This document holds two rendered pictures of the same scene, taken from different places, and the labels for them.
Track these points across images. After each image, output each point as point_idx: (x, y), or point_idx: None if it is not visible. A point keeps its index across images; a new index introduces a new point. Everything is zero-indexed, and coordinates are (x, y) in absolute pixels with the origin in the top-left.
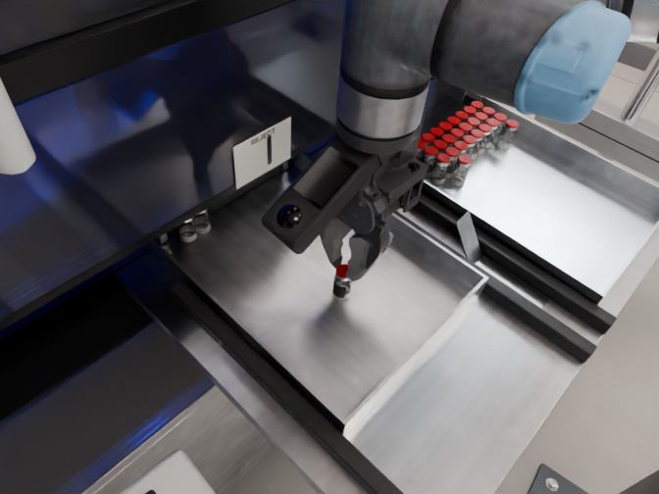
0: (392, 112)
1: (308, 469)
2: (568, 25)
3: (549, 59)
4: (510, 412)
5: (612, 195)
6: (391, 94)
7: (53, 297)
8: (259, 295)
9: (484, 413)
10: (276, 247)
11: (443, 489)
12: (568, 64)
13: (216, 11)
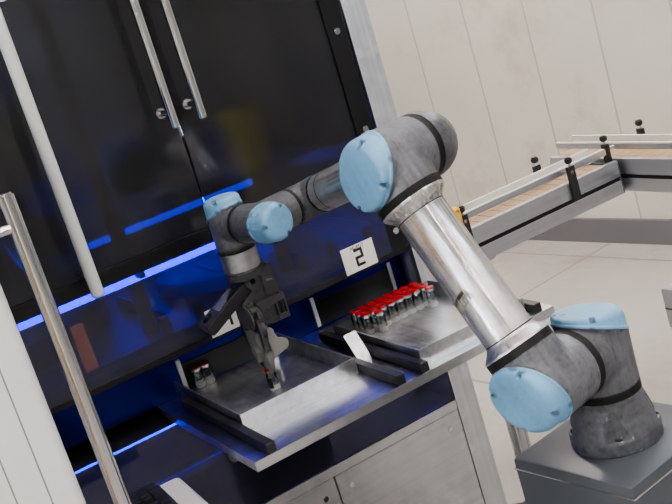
0: (234, 260)
1: (223, 442)
2: (254, 210)
3: (250, 221)
4: (340, 409)
5: None
6: (230, 253)
7: (116, 383)
8: (229, 398)
9: (325, 412)
10: (248, 380)
11: (285, 436)
12: (254, 221)
13: (179, 246)
